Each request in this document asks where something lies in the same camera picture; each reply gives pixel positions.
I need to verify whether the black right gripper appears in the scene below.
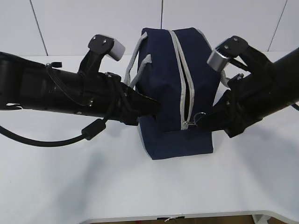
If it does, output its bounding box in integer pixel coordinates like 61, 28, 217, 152
195, 35, 273, 138

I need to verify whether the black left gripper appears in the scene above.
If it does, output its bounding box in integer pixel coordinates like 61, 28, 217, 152
78, 34, 160, 126

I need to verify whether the navy blue lunch bag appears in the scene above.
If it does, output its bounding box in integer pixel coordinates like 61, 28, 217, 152
124, 28, 228, 160

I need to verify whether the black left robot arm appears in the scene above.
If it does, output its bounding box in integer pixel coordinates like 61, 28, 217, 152
0, 35, 160, 126

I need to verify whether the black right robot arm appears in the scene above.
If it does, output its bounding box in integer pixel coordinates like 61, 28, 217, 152
195, 36, 299, 138

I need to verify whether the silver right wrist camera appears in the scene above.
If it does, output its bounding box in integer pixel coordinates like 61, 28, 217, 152
207, 49, 230, 73

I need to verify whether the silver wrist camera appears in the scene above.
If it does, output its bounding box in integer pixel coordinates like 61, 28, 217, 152
207, 49, 230, 73
108, 39, 126, 61

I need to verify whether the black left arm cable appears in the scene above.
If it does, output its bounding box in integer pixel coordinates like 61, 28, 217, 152
0, 118, 107, 147

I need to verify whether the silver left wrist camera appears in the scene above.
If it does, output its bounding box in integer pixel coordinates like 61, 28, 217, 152
108, 39, 126, 61

